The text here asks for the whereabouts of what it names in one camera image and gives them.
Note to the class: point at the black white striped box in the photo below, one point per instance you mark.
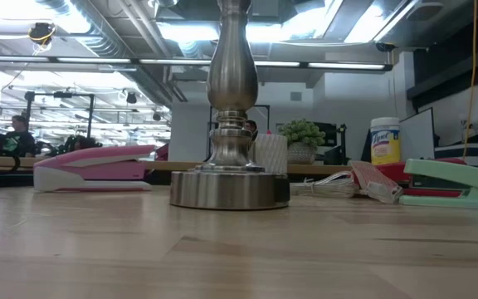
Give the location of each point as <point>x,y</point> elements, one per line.
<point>471,151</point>

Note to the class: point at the mint green stapler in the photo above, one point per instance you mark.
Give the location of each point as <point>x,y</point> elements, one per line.
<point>450,174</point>

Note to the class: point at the long ceiling light bar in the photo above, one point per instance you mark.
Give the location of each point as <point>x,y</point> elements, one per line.
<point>98,60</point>

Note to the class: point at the pink stapler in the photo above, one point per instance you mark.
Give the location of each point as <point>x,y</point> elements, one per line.
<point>98,166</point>

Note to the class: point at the white textured pen cup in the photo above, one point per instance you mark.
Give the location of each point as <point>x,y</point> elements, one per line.
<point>272,151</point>

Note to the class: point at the person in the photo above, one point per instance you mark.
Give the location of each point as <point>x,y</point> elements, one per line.
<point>81,143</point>
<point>17,141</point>
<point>252,126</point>

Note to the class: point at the orange wooden desk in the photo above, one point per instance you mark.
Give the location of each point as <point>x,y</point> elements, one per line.
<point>164,165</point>

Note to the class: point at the black hanging ceiling device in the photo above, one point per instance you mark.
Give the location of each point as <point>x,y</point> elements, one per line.
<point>42,33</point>

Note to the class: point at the white board panel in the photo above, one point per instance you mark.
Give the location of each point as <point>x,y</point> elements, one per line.
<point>417,137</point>

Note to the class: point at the green potted succulent plant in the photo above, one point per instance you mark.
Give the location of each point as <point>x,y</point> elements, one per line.
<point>303,133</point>

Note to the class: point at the yellow Lysol wipes canister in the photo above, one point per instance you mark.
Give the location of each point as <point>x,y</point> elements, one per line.
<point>385,143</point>

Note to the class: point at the silver metal lamp base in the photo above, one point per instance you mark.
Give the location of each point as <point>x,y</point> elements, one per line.
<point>230,83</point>

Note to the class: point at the red stapler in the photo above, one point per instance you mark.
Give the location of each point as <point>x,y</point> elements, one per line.
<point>388,170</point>

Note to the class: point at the black ceiling camera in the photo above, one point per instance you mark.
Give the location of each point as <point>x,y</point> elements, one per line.
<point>386,47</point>

